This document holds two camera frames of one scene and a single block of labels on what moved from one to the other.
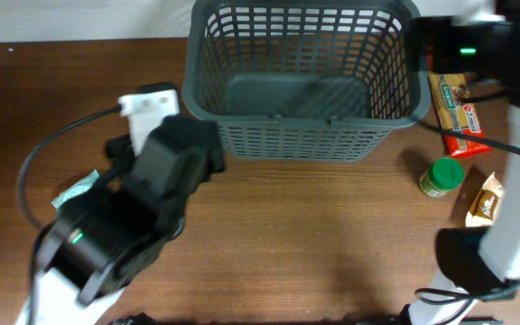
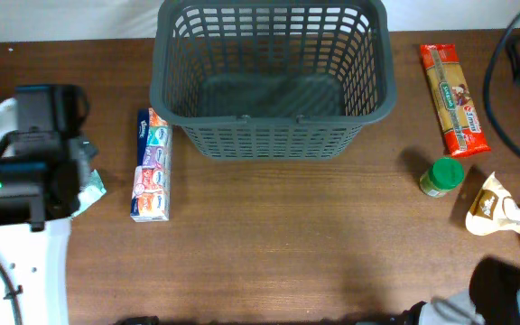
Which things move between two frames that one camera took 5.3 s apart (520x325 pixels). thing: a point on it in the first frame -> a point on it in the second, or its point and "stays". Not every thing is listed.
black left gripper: (123, 158) -> (89, 150)
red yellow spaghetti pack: (458, 110) stays
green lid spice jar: (443, 176) stays
